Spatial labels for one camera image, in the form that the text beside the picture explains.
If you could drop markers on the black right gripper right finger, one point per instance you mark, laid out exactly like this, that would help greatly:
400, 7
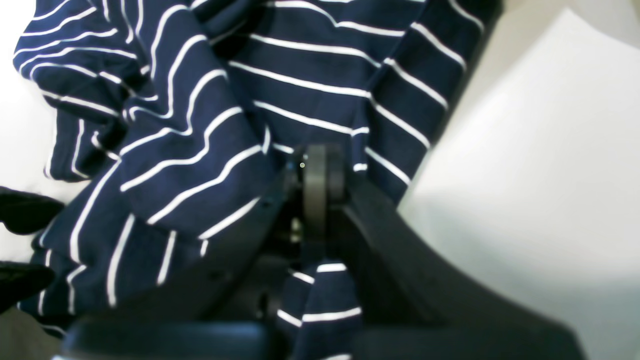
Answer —
416, 305

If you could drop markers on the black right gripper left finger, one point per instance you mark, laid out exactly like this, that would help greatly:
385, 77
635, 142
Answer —
223, 307

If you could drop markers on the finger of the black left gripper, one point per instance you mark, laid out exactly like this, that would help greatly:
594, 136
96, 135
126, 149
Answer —
24, 213
18, 281

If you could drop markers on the navy white striped t-shirt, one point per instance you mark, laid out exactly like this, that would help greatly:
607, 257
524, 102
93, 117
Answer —
180, 113

